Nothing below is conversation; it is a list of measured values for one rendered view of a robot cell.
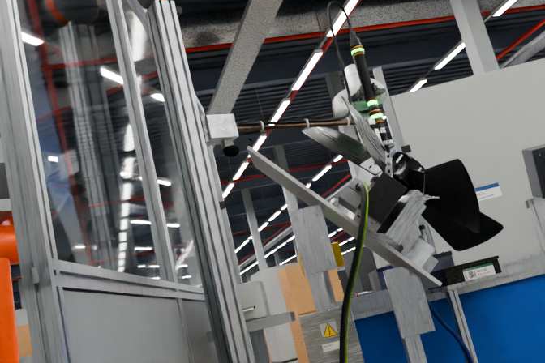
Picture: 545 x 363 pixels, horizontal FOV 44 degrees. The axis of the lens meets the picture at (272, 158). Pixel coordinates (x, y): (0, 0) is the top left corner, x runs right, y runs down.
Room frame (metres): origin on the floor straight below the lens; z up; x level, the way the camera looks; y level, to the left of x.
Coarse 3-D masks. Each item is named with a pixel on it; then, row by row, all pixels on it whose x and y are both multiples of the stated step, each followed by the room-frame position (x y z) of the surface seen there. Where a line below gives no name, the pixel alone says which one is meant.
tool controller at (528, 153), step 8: (544, 144) 2.57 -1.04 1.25; (528, 152) 2.53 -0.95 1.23; (536, 152) 2.50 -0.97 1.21; (544, 152) 2.49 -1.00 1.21; (528, 160) 2.56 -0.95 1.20; (536, 160) 2.50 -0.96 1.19; (544, 160) 2.50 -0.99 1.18; (528, 168) 2.58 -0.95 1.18; (536, 168) 2.51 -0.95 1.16; (544, 168) 2.51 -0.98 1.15; (528, 176) 2.61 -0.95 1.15; (536, 176) 2.53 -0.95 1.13; (544, 176) 2.52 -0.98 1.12; (536, 184) 2.56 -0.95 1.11; (544, 184) 2.52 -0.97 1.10; (536, 192) 2.59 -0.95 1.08; (544, 192) 2.53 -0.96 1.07
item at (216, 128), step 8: (200, 120) 1.81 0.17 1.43; (208, 120) 1.81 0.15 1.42; (216, 120) 1.82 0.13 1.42; (224, 120) 1.84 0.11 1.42; (232, 120) 1.85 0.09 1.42; (208, 128) 1.81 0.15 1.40; (216, 128) 1.82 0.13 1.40; (224, 128) 1.84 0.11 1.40; (232, 128) 1.85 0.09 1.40; (208, 136) 1.82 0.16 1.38; (216, 136) 1.82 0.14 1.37; (224, 136) 1.83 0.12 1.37; (232, 136) 1.85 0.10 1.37; (208, 144) 1.87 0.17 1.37; (216, 144) 1.89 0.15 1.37
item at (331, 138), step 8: (312, 128) 2.20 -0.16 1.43; (328, 128) 2.28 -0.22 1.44; (312, 136) 2.15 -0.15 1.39; (320, 136) 2.17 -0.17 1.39; (328, 136) 2.19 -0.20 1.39; (336, 136) 2.21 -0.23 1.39; (344, 136) 2.24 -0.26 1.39; (328, 144) 2.15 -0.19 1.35; (336, 144) 2.16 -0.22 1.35; (344, 144) 2.18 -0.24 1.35; (352, 144) 2.19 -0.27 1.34; (360, 144) 2.21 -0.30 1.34; (336, 152) 2.13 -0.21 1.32; (344, 152) 2.14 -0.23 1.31; (352, 152) 2.15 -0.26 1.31; (360, 152) 2.16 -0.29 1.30; (368, 152) 2.17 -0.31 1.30; (352, 160) 2.13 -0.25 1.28; (360, 160) 2.13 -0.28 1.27
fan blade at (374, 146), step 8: (352, 112) 1.86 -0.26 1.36; (360, 120) 1.90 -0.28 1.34; (360, 128) 1.85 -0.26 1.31; (368, 128) 1.94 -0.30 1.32; (360, 136) 1.80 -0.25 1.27; (368, 136) 1.91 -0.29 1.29; (376, 136) 2.00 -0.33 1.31; (368, 144) 1.87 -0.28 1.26; (376, 144) 1.96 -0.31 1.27; (376, 152) 1.94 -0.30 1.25; (384, 152) 2.02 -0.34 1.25; (376, 160) 1.93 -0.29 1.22; (384, 160) 2.00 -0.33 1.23; (384, 168) 1.99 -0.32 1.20
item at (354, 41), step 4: (352, 32) 2.20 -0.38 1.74; (352, 36) 2.20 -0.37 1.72; (356, 36) 2.20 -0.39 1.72; (352, 40) 2.20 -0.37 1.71; (356, 40) 2.19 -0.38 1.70; (352, 44) 2.20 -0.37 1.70; (356, 44) 2.19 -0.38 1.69; (360, 44) 2.22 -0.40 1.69; (380, 124) 2.19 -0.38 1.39; (380, 128) 2.19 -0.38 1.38; (384, 128) 2.20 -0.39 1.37; (380, 132) 2.19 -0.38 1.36; (384, 132) 2.20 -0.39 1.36; (380, 136) 2.20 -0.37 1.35; (384, 136) 2.20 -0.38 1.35; (384, 140) 2.20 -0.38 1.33; (388, 148) 2.21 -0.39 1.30; (388, 152) 2.21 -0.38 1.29
